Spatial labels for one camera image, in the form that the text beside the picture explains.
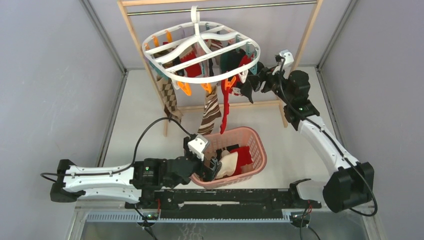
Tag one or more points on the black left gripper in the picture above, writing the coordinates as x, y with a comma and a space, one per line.
209, 173

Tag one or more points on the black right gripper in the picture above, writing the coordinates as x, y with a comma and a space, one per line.
270, 74

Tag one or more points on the cream white sock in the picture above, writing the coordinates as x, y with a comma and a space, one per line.
228, 164

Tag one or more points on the black sock with beige stripes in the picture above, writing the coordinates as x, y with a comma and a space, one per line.
227, 148

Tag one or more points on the pink plastic laundry basket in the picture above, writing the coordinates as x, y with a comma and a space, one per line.
244, 137

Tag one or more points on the wooden clothes rack frame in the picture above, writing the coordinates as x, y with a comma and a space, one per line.
123, 6

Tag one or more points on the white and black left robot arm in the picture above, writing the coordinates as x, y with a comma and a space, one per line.
127, 182

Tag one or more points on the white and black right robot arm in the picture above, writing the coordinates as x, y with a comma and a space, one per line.
351, 182

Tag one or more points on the white round clip hanger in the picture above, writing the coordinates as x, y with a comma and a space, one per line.
193, 43

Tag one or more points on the dark green patterned sock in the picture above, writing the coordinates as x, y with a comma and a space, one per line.
229, 61

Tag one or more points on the long thin red sock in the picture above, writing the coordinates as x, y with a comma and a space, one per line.
226, 106

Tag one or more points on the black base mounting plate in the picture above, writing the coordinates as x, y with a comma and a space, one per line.
222, 204

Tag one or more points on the metal hanging rod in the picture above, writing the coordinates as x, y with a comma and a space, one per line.
222, 8

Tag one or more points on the beige argyle pattern sock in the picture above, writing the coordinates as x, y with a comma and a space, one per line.
168, 95

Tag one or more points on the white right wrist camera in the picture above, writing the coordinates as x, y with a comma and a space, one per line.
284, 60

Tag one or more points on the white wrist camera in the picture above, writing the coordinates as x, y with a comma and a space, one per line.
284, 60
198, 144

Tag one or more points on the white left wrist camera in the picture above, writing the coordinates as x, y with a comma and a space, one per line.
198, 144

